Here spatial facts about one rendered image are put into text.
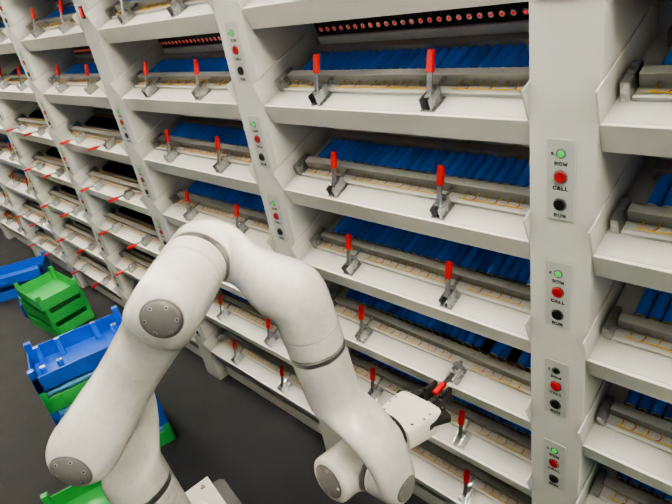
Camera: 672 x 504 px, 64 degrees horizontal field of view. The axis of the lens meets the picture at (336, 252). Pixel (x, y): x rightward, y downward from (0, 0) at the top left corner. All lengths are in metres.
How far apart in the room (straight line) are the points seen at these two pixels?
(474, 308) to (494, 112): 0.39
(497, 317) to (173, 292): 0.60
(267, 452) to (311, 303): 1.20
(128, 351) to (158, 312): 0.17
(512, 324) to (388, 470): 0.34
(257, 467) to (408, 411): 0.90
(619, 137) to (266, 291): 0.50
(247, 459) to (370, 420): 1.07
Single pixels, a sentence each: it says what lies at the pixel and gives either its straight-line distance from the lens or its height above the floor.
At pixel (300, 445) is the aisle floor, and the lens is 1.90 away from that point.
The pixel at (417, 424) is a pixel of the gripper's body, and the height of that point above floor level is 0.59.
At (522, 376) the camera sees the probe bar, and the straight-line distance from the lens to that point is 1.16.
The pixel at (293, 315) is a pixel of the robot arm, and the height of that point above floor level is 0.95.
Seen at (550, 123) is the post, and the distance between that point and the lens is 0.82.
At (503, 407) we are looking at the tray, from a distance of 1.16.
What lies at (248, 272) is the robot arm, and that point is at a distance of 0.77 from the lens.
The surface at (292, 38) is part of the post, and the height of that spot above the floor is 1.24.
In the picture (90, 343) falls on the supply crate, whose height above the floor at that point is 0.40.
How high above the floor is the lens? 1.36
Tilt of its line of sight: 27 degrees down
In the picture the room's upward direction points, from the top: 11 degrees counter-clockwise
